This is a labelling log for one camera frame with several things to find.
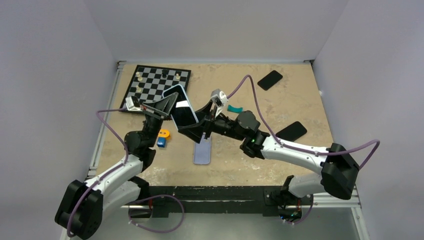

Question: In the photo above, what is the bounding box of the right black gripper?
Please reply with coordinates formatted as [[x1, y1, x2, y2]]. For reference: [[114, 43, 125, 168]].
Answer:
[[178, 99, 246, 144]]

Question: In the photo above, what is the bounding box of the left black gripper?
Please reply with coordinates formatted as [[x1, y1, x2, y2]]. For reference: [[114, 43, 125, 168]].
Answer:
[[139, 92, 179, 148]]

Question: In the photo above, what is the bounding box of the lilac phone case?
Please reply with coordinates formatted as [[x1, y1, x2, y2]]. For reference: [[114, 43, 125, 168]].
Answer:
[[193, 138, 211, 165]]

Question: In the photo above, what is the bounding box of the black phone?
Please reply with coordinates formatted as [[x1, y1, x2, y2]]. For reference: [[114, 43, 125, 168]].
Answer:
[[257, 70, 283, 91]]

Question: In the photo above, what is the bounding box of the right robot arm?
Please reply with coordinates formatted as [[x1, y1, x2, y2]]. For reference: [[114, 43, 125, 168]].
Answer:
[[178, 102, 360, 204]]

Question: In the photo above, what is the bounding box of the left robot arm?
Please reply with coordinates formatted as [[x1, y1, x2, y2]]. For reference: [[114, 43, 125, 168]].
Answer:
[[54, 93, 179, 240]]

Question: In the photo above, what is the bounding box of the phone in dark case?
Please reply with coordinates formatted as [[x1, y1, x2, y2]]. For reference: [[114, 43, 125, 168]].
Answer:
[[275, 121, 308, 142]]

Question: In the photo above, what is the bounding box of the yellow toy brick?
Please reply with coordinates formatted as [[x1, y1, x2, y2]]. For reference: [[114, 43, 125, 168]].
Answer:
[[157, 128, 171, 140]]

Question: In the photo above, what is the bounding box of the black white chessboard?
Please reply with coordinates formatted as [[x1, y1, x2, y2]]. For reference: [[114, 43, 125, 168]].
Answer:
[[120, 65, 192, 108]]

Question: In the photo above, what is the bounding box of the black chess piece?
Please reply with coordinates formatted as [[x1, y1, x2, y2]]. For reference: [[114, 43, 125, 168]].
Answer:
[[161, 69, 169, 78]]

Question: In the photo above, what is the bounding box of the teal curved block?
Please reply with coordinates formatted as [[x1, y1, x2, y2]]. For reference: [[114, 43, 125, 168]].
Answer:
[[227, 104, 244, 114]]

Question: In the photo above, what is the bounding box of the blue toy brick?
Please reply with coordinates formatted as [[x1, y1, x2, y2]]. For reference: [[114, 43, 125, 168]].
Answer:
[[156, 137, 167, 148]]

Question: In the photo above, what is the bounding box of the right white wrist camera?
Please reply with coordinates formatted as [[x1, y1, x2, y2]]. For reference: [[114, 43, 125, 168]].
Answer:
[[210, 88, 229, 118]]

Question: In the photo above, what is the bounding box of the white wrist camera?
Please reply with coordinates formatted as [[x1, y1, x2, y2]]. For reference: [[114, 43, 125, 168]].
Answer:
[[210, 88, 229, 118], [125, 96, 142, 112]]

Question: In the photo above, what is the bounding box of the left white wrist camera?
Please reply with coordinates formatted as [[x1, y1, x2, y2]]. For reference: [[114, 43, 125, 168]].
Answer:
[[125, 96, 142, 112]]

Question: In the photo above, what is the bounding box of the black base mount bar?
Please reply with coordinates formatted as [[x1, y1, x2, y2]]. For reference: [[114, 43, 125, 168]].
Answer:
[[126, 186, 313, 222]]

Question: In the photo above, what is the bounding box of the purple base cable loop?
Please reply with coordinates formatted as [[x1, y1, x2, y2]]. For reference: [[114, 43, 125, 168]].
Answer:
[[127, 194, 186, 233]]

